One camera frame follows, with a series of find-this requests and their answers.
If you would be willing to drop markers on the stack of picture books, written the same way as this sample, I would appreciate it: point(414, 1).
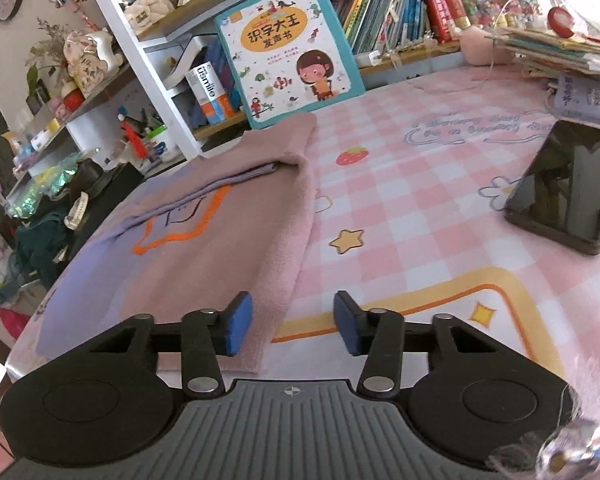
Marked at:
point(544, 50)

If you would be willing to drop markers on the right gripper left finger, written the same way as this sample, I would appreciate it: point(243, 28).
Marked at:
point(207, 334)

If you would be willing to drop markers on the black smartphone on stand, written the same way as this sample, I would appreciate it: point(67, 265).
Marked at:
point(558, 197)

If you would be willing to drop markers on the white orange usmile box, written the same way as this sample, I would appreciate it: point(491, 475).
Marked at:
point(209, 93)

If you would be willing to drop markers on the pink and lilac sweater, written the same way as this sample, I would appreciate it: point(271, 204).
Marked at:
point(236, 222)

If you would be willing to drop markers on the lucky cat figurine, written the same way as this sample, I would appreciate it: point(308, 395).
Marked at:
point(91, 59)

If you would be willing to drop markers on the white wooden bookshelf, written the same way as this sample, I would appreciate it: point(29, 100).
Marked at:
point(160, 57)

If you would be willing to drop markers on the pink plush toy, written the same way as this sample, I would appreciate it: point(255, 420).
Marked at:
point(479, 49)

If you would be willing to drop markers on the white quilted pearl handbag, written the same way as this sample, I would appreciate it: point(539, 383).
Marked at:
point(142, 14)

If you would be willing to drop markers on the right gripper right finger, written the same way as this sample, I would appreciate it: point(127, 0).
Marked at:
point(377, 334)

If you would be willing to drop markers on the children's sound book, teal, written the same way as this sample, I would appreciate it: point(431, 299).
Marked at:
point(287, 56)

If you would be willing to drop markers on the red tassel ornament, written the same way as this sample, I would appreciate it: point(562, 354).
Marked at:
point(132, 137)

